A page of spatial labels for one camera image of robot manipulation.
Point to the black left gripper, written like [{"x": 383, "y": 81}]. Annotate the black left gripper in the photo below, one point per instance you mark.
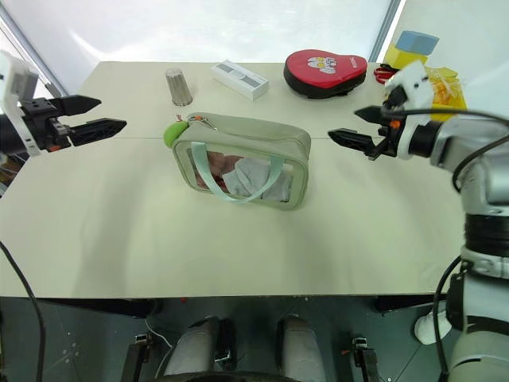
[{"x": 41, "y": 123}]

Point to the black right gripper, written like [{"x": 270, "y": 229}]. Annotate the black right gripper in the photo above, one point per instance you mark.
[{"x": 389, "y": 131}]

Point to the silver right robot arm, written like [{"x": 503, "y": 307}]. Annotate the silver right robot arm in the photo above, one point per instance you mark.
[{"x": 489, "y": 175}]

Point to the red black pouch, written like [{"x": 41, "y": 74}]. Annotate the red black pouch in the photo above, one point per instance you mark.
[{"x": 322, "y": 71}]

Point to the light grey cloth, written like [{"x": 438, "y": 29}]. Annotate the light grey cloth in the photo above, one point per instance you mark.
[{"x": 248, "y": 179}]

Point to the red scissors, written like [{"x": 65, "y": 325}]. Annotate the red scissors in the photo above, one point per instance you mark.
[{"x": 382, "y": 73}]

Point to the yellow box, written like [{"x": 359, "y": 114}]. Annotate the yellow box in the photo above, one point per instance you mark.
[{"x": 401, "y": 57}]

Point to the green pompom zipper charm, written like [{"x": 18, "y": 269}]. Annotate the green pompom zipper charm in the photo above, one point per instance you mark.
[{"x": 175, "y": 133}]

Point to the yellow snack bag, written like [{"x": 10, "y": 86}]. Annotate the yellow snack bag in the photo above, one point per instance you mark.
[{"x": 449, "y": 91}]

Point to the metal cup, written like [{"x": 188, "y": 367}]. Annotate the metal cup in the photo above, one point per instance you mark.
[{"x": 179, "y": 87}]

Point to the blue block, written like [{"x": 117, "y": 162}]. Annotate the blue block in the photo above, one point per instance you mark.
[{"x": 417, "y": 41}]

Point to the green transparent toiletry bag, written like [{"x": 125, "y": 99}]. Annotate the green transparent toiletry bag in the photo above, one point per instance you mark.
[{"x": 254, "y": 131}]

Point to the white rectangular box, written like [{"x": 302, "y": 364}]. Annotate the white rectangular box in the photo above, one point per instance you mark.
[{"x": 238, "y": 79}]

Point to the white rounded plastic piece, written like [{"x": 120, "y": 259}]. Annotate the white rounded plastic piece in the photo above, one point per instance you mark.
[{"x": 429, "y": 328}]

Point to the grey rounded leg cover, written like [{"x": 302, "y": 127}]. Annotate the grey rounded leg cover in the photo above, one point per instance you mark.
[
  {"x": 300, "y": 346},
  {"x": 191, "y": 350}
]

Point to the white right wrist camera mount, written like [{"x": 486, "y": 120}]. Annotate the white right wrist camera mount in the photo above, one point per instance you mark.
[{"x": 415, "y": 79}]

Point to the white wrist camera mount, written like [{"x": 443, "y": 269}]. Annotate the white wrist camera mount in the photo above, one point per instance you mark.
[
  {"x": 415, "y": 79},
  {"x": 18, "y": 79}
]

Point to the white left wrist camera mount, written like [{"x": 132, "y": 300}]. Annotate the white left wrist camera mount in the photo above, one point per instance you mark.
[{"x": 18, "y": 79}]

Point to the grey frame bar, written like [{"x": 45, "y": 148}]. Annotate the grey frame bar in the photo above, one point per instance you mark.
[
  {"x": 33, "y": 49},
  {"x": 383, "y": 28}
]

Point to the black stand bracket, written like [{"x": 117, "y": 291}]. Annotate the black stand bracket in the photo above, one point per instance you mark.
[
  {"x": 364, "y": 356},
  {"x": 135, "y": 356}
]

